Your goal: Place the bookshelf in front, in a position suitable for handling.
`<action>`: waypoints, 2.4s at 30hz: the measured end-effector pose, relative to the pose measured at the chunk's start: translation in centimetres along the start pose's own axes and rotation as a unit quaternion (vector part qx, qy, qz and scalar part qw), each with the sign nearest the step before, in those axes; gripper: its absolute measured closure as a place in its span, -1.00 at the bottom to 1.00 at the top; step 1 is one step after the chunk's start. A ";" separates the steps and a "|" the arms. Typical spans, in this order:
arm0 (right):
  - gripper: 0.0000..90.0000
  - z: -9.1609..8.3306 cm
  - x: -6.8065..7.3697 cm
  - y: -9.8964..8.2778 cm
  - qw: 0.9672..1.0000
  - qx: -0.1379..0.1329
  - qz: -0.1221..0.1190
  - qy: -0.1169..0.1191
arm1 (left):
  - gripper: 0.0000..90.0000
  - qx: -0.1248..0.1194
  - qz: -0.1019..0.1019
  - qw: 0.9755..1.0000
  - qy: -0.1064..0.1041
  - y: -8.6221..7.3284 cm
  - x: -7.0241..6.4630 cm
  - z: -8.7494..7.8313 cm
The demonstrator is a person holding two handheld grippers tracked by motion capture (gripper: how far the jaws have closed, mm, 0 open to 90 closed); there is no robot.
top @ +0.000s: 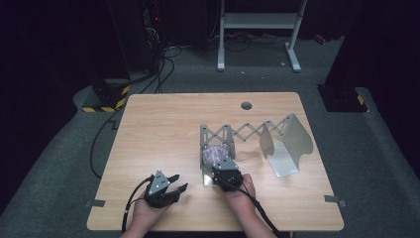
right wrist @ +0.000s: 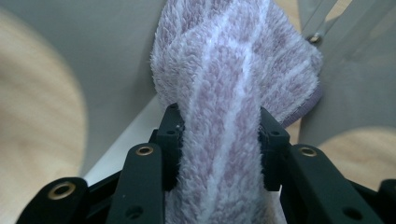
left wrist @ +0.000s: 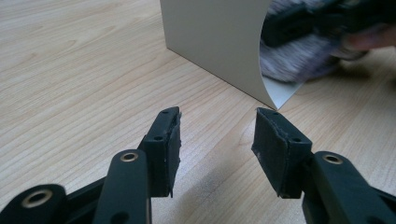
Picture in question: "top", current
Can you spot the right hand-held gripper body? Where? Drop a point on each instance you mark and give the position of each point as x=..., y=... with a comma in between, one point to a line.
x=228, y=175

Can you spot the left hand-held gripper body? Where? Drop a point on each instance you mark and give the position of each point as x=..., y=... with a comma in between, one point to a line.
x=158, y=183

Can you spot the striped purple-white cloth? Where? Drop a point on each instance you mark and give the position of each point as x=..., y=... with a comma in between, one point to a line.
x=214, y=154

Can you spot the expandable grey metal bookend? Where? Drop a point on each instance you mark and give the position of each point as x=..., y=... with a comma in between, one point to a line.
x=297, y=139

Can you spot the person's right hand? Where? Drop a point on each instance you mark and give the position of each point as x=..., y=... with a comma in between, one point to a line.
x=242, y=198

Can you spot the person's left hand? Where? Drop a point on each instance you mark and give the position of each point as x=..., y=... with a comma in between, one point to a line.
x=147, y=219

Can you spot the grey tape strip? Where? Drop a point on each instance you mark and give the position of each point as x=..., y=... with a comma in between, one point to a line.
x=96, y=203
x=333, y=199

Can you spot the grey round table grommet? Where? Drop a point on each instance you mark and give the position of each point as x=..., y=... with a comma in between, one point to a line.
x=246, y=105

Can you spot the black-yellow striped stand base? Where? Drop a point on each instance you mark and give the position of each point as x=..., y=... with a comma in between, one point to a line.
x=109, y=95

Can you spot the black stand base yellow mark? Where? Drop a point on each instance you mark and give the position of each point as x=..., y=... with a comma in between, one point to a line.
x=340, y=99

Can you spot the black equipment rack red light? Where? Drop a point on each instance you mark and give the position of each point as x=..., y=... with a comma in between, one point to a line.
x=153, y=36

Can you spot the white metal stand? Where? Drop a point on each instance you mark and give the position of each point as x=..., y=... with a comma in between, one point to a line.
x=259, y=20

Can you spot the small red floor object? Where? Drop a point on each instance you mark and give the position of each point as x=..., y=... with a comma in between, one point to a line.
x=319, y=39

